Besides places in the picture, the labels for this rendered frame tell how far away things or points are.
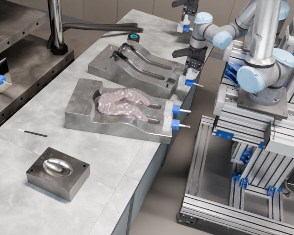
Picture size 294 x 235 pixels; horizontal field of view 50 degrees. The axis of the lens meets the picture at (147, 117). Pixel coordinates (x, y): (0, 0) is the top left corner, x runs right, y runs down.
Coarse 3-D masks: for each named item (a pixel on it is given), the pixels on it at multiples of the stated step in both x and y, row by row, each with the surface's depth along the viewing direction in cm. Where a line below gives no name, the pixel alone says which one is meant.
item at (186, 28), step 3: (180, 21) 208; (180, 24) 205; (177, 27) 207; (180, 27) 206; (183, 27) 206; (186, 27) 206; (189, 27) 206; (177, 30) 208; (180, 30) 208; (183, 30) 207; (186, 30) 207; (192, 30) 207
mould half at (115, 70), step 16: (112, 48) 194; (144, 48) 188; (96, 64) 180; (112, 64) 172; (144, 64) 181; (176, 64) 184; (112, 80) 179; (128, 80) 175; (144, 80) 171; (160, 80) 172; (176, 80) 173; (160, 96) 173
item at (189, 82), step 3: (180, 78) 164; (180, 81) 166; (186, 81) 165; (189, 81) 165; (192, 81) 165; (180, 84) 167; (183, 84) 166; (186, 84) 166; (189, 84) 165; (192, 84) 164; (195, 84) 166; (198, 84) 165
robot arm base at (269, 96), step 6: (264, 90) 139; (270, 90) 139; (276, 90) 139; (252, 96) 143; (258, 96) 142; (264, 96) 140; (270, 96) 140; (276, 96) 142; (258, 102) 143; (264, 102) 141; (270, 102) 141; (276, 102) 142
